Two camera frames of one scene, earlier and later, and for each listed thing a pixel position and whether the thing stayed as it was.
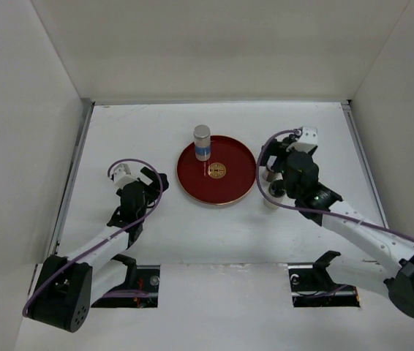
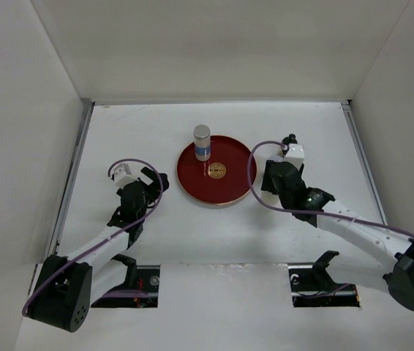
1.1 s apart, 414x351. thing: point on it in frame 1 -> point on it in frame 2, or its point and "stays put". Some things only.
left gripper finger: x=150 y=174 stays put
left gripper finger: x=164 y=180 stays put
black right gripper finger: x=275 y=148 -> x=270 y=180
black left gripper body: x=143 y=209 stays put
